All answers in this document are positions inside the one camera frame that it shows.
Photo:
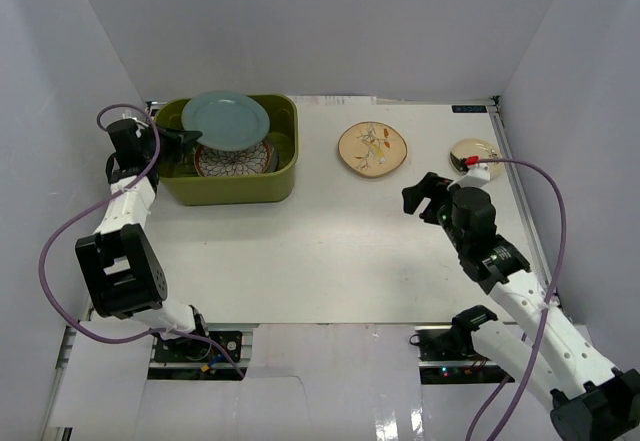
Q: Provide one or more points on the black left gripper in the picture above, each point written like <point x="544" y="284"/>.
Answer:
<point x="167" y="140"/>

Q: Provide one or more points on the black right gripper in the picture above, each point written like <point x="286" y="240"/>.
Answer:
<point x="432" y="187"/>

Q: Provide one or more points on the brown rimmed petal pattern bowl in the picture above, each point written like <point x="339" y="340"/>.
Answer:
<point x="254" y="160"/>

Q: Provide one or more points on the light blue ceramic plate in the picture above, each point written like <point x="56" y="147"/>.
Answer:
<point x="228" y="121"/>

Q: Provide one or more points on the small cream flower plate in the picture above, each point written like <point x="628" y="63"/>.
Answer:
<point x="470" y="147"/>

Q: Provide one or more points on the beige bird branch plate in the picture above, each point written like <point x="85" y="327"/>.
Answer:
<point x="372" y="149"/>

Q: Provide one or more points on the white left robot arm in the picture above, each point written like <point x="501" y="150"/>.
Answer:
<point x="123" y="275"/>

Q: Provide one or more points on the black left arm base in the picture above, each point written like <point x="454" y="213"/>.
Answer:
<point x="183" y="359"/>

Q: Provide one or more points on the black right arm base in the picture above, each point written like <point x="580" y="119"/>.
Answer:
<point x="441" y="362"/>

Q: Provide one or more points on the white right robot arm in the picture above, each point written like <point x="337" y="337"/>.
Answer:
<point x="586" y="395"/>

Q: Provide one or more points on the olive green plastic bin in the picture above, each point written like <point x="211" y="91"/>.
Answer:
<point x="190" y="189"/>

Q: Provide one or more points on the blue label sticker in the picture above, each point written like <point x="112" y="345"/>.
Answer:
<point x="469" y="109"/>

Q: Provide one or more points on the white paper sheets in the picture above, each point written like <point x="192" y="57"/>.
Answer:
<point x="334" y="100"/>

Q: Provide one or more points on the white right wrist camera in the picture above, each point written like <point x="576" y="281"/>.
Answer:
<point x="477" y="174"/>

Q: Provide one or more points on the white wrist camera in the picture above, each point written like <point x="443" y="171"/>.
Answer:
<point x="477" y="174"/>
<point x="139" y="119"/>

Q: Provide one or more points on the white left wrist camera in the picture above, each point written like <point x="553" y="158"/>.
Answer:
<point x="139" y="119"/>

